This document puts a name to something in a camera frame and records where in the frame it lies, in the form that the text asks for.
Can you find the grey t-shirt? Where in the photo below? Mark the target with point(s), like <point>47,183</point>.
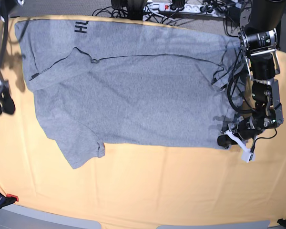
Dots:
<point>97,82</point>

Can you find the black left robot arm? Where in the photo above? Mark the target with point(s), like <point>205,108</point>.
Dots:
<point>259,41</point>

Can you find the yellow table cloth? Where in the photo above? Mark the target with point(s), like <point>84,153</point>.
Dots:
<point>138,187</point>

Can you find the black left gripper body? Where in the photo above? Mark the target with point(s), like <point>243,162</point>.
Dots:
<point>246,129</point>

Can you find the white power strip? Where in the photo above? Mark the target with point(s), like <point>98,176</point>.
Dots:
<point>188,10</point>

